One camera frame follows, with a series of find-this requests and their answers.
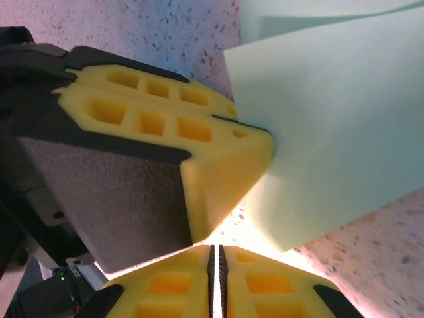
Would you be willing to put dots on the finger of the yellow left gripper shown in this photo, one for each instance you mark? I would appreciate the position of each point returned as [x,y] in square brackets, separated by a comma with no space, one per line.
[174,94]
[215,165]

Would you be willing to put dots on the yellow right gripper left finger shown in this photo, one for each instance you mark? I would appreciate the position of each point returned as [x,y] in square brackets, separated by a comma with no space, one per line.
[165,291]

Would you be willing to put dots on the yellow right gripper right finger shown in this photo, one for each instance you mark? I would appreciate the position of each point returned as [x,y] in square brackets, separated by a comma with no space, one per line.
[271,291]

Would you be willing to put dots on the light green paper sheet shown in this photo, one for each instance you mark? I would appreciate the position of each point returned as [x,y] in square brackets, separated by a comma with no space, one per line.
[331,132]

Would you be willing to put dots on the connector with green light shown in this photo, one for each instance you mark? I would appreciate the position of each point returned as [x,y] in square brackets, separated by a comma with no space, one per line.
[61,275]

